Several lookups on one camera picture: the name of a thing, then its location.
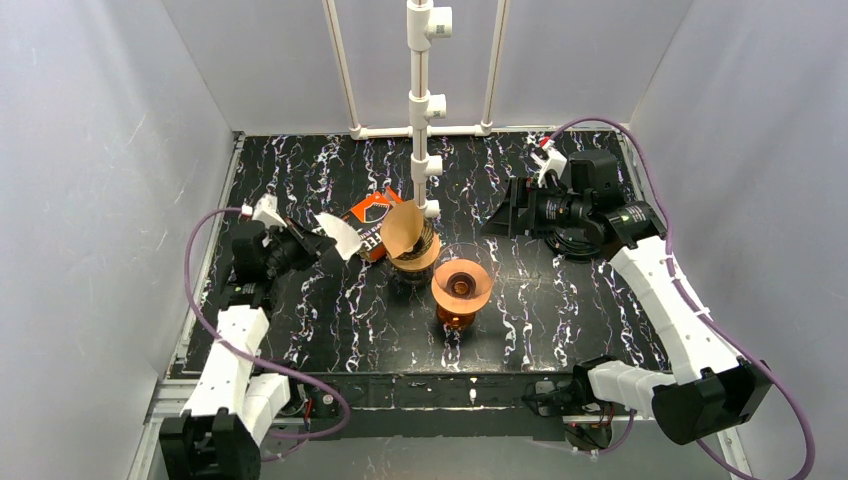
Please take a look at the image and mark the white paper coffee filter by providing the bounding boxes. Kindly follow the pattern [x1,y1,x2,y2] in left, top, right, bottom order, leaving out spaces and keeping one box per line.
[315,212,362,261]

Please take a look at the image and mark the pink translucent plastic dripper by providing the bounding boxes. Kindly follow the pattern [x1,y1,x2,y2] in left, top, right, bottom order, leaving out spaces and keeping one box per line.
[434,242,500,291]

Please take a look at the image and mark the wooden ring dripper holder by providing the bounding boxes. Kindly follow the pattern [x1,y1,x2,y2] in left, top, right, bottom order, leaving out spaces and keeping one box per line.
[389,233,441,272]

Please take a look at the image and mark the brown paper coffee filter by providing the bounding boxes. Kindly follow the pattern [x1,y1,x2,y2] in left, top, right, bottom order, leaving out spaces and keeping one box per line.
[380,201,424,258]

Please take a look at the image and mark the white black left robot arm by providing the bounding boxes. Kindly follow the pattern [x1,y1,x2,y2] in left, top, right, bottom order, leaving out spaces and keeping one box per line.
[159,220,336,479]

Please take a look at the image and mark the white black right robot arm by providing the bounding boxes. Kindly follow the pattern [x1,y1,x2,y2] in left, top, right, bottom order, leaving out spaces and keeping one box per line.
[481,147,772,445]

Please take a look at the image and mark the orange coffee filter box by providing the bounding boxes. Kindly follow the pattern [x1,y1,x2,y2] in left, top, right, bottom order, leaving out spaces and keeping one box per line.
[342,187,402,263]

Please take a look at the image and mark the clear glass server pitcher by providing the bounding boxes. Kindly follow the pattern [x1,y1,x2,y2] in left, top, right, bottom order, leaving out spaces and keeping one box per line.
[395,265,434,287]

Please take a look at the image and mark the amber glass server pitcher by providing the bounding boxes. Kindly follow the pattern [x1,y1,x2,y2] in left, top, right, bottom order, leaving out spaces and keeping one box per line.
[436,306,476,331]

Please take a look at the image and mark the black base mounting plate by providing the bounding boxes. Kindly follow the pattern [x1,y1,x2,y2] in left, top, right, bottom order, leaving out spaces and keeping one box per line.
[241,370,617,452]

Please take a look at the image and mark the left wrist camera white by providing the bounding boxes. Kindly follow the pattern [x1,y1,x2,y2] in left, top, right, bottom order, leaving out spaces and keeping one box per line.
[251,193,286,228]

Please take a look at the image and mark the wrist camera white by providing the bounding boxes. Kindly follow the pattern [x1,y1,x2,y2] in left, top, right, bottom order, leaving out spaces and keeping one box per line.
[251,193,286,228]
[530,142,567,188]

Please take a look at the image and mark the black cable bundle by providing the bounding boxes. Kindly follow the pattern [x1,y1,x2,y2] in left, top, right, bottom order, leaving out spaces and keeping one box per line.
[546,225,604,263]

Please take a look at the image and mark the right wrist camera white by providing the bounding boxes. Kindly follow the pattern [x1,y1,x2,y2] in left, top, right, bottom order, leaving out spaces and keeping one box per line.
[530,142,567,188]

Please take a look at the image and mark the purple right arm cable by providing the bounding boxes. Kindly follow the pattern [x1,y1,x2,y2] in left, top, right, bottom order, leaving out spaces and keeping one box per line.
[543,117,816,480]

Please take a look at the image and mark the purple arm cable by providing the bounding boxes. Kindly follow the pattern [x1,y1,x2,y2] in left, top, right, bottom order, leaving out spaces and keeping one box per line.
[184,207,352,463]
[543,117,816,480]

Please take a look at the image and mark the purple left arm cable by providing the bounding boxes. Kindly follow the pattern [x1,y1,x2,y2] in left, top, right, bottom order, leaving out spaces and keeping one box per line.
[184,207,352,463]

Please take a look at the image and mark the white PVC pipe frame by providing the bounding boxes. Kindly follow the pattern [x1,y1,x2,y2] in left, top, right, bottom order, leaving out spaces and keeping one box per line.
[321,1,510,218]

